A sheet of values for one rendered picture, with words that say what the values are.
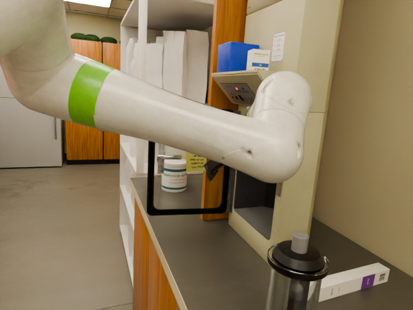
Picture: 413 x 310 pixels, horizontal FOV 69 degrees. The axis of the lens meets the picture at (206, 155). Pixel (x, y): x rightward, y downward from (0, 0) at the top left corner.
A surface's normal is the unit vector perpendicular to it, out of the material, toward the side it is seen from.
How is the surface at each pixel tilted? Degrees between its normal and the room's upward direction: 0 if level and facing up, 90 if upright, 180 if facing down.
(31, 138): 90
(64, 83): 80
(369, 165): 90
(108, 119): 114
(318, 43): 90
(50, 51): 125
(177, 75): 96
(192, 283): 0
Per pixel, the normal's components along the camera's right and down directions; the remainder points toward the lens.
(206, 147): -0.21, 0.55
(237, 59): 0.36, 0.21
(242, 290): 0.07, -0.98
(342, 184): -0.93, 0.01
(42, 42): 0.65, 0.73
